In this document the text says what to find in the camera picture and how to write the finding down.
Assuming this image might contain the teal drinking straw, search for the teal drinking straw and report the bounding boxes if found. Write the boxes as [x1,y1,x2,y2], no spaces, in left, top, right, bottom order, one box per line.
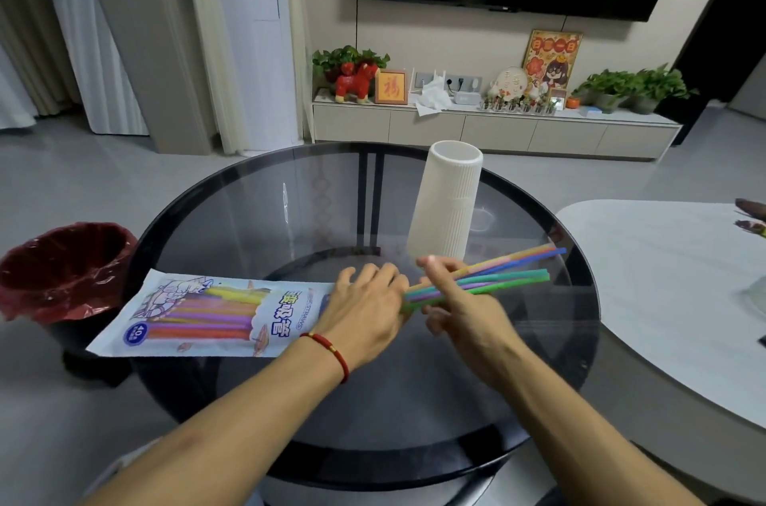
[452,269,551,290]

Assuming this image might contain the beige curtain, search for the beige curtain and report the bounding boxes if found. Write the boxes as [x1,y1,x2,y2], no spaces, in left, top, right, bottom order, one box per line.
[0,0,81,119]

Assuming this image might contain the white sheer curtain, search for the white sheer curtain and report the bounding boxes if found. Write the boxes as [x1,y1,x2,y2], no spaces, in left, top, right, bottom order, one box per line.
[29,0,150,136]

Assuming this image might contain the small green potted plant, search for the small green potted plant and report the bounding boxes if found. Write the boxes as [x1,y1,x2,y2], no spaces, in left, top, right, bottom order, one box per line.
[573,69,636,115]

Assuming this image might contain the red string bracelet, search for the red string bracelet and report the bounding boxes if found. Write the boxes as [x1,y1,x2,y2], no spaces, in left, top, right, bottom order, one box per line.
[298,332,350,385]

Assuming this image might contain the plastic packet of colourful straws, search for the plastic packet of colourful straws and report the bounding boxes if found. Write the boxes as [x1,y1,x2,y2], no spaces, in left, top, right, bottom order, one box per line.
[85,269,336,358]

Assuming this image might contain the white plastic bag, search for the white plastic bag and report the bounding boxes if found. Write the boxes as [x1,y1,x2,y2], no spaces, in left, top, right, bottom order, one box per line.
[412,70,454,118]

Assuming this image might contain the person's left forearm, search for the person's left forearm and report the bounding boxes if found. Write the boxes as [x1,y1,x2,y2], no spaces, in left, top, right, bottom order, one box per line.
[81,338,351,506]

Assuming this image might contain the grey wall socket panel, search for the grey wall socket panel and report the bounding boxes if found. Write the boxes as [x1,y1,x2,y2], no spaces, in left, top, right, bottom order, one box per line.
[414,70,475,91]

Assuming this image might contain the round black glass table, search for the round black glass table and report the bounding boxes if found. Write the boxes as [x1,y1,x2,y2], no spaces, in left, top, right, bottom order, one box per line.
[122,142,602,492]

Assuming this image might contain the cream curtain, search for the cream curtain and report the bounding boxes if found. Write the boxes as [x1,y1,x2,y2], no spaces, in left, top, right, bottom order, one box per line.
[179,0,247,157]

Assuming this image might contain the orange drinking straw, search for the orange drinking straw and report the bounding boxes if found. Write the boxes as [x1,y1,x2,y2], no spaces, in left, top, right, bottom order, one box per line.
[408,243,559,292]

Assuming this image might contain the purple drinking straw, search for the purple drinking straw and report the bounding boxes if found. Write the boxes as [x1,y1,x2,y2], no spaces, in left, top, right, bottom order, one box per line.
[406,282,499,303]

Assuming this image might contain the person's right forearm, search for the person's right forearm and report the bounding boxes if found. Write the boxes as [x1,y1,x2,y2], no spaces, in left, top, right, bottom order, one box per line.
[479,344,710,506]

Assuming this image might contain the red horse figurine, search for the red horse figurine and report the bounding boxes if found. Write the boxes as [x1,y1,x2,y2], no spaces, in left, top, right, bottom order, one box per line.
[333,62,379,105]

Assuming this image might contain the person's right hand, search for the person's right hand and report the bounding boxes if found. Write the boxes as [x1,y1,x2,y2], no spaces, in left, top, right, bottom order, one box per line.
[416,255,535,391]

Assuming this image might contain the round decorative plate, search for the round decorative plate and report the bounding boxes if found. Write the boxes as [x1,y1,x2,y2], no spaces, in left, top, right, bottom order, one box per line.
[493,66,531,100]

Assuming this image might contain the white oval table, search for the white oval table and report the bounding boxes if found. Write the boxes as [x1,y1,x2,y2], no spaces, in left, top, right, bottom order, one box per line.
[555,199,766,432]

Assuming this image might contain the small white device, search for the small white device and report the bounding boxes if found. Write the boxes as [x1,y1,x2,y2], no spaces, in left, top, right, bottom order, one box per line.
[452,77,483,108]

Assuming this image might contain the cartoon poster with gold border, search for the cartoon poster with gold border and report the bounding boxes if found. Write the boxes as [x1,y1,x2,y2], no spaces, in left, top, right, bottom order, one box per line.
[521,29,585,91]

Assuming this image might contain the person's left hand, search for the person's left hand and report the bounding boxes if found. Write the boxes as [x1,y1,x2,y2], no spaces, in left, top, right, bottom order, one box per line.
[301,262,414,374]

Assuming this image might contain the red bin bag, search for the red bin bag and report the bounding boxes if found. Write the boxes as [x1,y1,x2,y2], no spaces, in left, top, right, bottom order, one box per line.
[0,222,140,325]

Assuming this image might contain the green drinking straw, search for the green drinking straw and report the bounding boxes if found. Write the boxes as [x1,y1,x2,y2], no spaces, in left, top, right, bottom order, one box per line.
[401,276,551,312]

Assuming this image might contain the white standing air conditioner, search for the white standing air conditioner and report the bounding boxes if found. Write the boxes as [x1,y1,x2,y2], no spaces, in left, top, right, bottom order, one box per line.
[200,0,301,154]

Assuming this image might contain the dark object on white table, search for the dark object on white table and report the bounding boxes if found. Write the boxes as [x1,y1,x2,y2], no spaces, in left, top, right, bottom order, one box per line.
[734,198,766,239]

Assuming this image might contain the white low media cabinet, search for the white low media cabinet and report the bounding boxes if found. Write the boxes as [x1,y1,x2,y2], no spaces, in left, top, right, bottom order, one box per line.
[311,88,683,163]

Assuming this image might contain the white ribbed vase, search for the white ribbed vase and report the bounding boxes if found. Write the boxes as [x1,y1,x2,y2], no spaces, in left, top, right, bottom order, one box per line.
[406,140,484,261]

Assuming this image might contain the black waste bin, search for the black waste bin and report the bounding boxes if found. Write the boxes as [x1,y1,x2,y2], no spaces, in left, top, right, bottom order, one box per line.
[45,313,136,388]

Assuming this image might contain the blue drinking straw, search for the blue drinking straw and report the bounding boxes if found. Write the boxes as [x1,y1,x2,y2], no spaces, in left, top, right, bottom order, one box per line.
[464,247,567,279]

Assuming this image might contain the gold framed picture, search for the gold framed picture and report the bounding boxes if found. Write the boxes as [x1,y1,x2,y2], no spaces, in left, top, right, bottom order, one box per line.
[374,68,410,106]

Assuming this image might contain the large green potted plant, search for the large green potted plant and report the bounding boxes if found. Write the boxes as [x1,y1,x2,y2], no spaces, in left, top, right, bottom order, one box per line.
[625,63,699,116]

